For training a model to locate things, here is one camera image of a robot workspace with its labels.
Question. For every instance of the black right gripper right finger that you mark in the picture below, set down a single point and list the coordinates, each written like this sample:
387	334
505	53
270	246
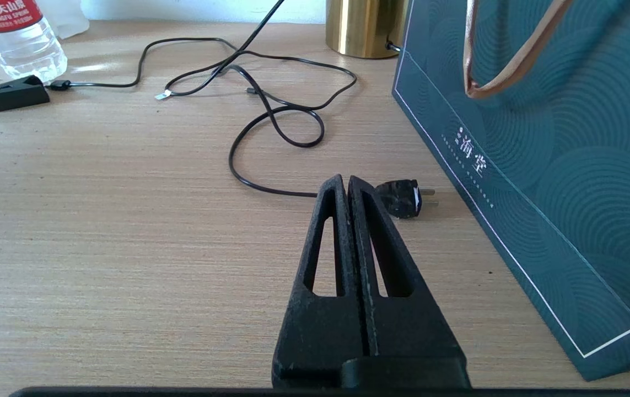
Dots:
403	331

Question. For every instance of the brass desk lamp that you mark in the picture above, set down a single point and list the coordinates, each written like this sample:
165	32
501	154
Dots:
364	27

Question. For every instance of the small black charging dock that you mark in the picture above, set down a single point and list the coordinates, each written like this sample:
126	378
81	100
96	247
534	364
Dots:
14	94

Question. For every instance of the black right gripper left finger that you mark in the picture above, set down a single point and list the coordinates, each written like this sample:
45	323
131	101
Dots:
320	331

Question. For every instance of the clear water bottle red cap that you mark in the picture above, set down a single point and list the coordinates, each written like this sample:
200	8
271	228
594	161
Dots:
22	44

